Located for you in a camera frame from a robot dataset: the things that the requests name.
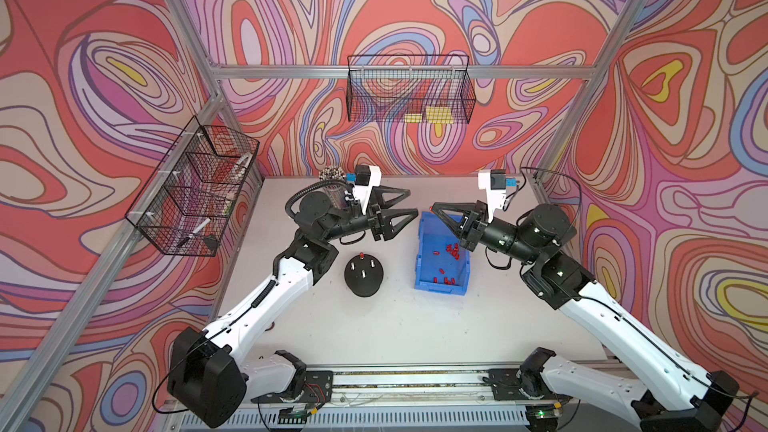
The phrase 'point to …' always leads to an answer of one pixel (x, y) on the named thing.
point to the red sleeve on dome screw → (362, 255)
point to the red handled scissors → (268, 329)
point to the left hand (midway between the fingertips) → (414, 209)
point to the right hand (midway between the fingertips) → (432, 217)
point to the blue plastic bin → (442, 262)
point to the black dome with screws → (364, 276)
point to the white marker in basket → (190, 236)
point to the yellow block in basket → (438, 114)
